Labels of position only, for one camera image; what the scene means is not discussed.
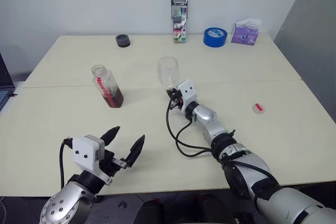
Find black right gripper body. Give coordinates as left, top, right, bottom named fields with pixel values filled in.
left=170, top=89, right=185, bottom=111

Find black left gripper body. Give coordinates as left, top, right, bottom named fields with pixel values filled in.
left=98, top=148, right=129, bottom=179

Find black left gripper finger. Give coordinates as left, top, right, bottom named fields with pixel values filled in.
left=123, top=134, right=146, bottom=168
left=100, top=125, right=122, bottom=147

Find clear plastic cup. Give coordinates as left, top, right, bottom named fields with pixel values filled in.
left=157, top=56, right=182, bottom=105

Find glass bottle with dark liquid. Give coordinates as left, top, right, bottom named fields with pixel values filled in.
left=91, top=63, right=125, bottom=109

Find dark rounded shape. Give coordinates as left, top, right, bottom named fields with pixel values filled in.
left=197, top=193, right=237, bottom=224
left=141, top=198, right=165, bottom=224

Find blue tape roll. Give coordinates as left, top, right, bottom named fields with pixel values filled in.
left=203, top=27, right=228, bottom=49

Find black round lid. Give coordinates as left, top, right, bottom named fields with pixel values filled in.
left=114, top=34, right=131, bottom=48

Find marker pen pack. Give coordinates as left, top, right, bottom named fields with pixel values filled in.
left=170, top=0, right=189, bottom=44

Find purple tissue box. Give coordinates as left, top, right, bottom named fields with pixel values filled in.
left=230, top=17, right=263, bottom=46

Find grey laptop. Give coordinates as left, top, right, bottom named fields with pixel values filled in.
left=0, top=50, right=16, bottom=112

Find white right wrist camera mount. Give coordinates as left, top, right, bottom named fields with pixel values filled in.
left=176, top=79, right=198, bottom=104

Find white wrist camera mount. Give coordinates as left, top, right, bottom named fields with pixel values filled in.
left=176, top=79, right=198, bottom=104
left=71, top=134, right=114, bottom=186

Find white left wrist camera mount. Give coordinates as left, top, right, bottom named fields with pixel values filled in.
left=71, top=134, right=114, bottom=186

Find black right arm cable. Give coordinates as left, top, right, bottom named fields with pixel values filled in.
left=165, top=99, right=219, bottom=158

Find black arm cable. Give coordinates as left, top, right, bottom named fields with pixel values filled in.
left=59, top=137, right=75, bottom=188
left=165, top=99, right=219, bottom=158

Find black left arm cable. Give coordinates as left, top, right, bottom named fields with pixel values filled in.
left=59, top=137, right=75, bottom=188

